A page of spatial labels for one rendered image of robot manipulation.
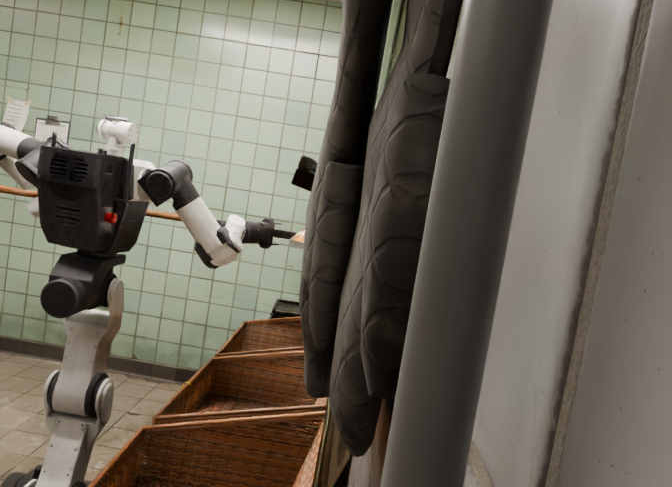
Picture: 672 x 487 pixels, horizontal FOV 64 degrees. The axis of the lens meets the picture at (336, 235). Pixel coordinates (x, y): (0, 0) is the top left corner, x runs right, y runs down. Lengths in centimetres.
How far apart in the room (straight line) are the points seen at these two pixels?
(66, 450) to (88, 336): 37
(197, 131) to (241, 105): 33
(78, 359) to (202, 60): 228
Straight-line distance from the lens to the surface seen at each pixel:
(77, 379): 196
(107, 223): 174
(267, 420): 146
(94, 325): 193
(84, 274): 177
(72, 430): 204
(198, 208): 173
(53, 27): 414
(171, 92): 374
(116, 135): 187
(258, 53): 365
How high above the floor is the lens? 140
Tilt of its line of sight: 4 degrees down
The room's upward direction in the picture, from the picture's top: 9 degrees clockwise
